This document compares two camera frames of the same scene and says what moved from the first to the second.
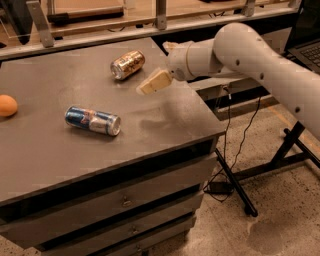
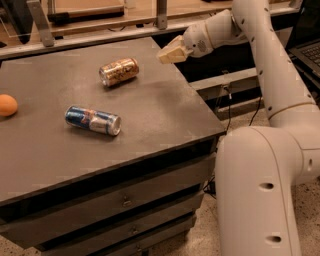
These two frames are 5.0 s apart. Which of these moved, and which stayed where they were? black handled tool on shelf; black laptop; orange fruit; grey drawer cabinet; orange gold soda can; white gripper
Moved: white gripper; orange gold soda can
Stayed: grey drawer cabinet; black laptop; black handled tool on shelf; orange fruit
